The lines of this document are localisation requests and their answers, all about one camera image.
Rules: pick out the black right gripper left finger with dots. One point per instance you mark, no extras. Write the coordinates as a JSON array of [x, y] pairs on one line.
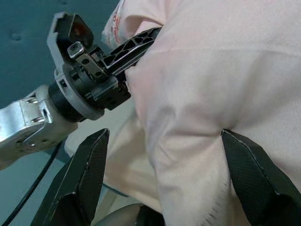
[[80, 179]]

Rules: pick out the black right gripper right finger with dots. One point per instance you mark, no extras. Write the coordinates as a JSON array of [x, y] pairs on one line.
[[258, 183]]

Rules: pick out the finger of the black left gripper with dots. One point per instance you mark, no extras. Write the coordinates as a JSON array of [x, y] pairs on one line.
[[124, 66]]

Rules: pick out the pink pillow with dot print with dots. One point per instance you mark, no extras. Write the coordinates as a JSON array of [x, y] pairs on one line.
[[211, 94]]

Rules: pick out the cream bed sheet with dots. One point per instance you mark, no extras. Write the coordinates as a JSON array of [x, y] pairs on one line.
[[14, 188]]

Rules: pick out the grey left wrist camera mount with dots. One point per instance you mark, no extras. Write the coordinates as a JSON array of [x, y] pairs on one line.
[[50, 40]]

